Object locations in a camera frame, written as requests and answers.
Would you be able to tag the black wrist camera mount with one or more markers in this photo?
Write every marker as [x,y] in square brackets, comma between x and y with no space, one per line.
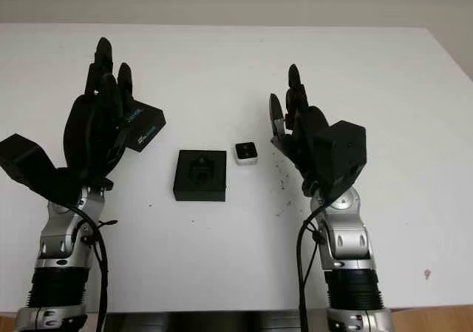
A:
[343,147]
[26,158]

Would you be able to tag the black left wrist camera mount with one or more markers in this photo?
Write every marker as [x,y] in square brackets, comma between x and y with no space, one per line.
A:
[26,158]

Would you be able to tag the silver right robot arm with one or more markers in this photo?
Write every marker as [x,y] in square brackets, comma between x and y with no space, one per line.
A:
[347,236]

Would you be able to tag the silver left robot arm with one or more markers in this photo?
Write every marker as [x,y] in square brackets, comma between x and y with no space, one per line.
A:
[61,236]

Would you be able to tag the black camera box base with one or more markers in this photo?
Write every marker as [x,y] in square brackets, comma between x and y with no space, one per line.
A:
[199,191]

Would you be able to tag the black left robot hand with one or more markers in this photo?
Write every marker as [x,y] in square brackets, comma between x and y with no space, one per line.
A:
[86,132]

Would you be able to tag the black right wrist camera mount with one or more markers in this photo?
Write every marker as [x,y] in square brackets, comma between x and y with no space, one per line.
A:
[343,147]

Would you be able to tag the dark robot torso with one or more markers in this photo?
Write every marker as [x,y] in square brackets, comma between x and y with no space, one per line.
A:
[214,322]

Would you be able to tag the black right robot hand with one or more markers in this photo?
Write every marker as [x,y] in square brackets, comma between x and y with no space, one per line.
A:
[299,139]

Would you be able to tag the black box lid with print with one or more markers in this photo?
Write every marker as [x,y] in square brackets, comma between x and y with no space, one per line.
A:
[149,125]

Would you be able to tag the small silver square camera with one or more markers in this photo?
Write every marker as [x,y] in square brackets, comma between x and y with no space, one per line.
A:
[245,154]

